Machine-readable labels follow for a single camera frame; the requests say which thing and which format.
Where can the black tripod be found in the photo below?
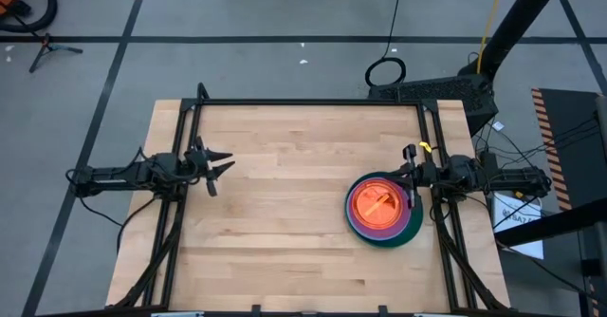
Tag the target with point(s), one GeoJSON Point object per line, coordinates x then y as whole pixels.
{"type": "Point", "coordinates": [47, 47]}

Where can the large green plastic plate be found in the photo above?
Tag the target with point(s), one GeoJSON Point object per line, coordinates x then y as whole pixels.
{"type": "Point", "coordinates": [412, 231]}

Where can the pink translucent plastic plate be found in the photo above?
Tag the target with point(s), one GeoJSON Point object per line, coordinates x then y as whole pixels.
{"type": "Point", "coordinates": [359, 218]}

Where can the black perforated base box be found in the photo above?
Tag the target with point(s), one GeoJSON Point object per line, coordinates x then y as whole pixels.
{"type": "Point", "coordinates": [431, 91]}

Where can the small white tag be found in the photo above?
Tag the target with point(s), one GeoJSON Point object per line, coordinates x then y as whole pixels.
{"type": "Point", "coordinates": [498, 126]}

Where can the black diagonal beam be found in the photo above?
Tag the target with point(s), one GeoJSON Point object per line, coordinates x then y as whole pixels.
{"type": "Point", "coordinates": [555, 224]}

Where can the yellow connector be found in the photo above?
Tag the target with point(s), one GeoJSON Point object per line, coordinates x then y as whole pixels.
{"type": "Point", "coordinates": [520, 195]}

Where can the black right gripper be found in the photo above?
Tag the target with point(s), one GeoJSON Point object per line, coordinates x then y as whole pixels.
{"type": "Point", "coordinates": [431, 177]}

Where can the yellow tag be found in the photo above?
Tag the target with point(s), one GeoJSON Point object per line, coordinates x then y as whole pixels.
{"type": "Point", "coordinates": [426, 146]}

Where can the large hazard-striped floor mat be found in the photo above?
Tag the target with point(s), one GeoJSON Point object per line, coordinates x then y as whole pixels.
{"type": "Point", "coordinates": [569, 136]}

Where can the orange translucent plastic plate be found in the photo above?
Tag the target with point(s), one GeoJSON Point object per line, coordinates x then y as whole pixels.
{"type": "Point", "coordinates": [379, 208]}

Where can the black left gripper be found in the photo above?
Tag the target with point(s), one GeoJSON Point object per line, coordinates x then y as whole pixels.
{"type": "Point", "coordinates": [196, 167]}

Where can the black aluminium table frame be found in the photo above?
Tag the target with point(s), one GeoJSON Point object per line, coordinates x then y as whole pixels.
{"type": "Point", "coordinates": [303, 102]}

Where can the blue plastic plate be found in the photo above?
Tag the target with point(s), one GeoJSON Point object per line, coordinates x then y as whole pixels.
{"type": "Point", "coordinates": [348, 211]}

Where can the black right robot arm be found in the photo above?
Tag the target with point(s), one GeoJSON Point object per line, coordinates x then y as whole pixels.
{"type": "Point", "coordinates": [512, 179]}

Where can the white labelled box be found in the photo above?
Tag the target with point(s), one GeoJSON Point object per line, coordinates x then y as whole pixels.
{"type": "Point", "coordinates": [514, 212]}

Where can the black stand pole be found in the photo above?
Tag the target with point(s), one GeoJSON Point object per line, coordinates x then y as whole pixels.
{"type": "Point", "coordinates": [521, 13]}

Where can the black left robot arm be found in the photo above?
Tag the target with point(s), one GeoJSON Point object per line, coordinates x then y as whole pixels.
{"type": "Point", "coordinates": [118, 174]}

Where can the purple plastic plate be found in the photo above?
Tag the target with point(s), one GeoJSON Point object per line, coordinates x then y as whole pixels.
{"type": "Point", "coordinates": [379, 235]}

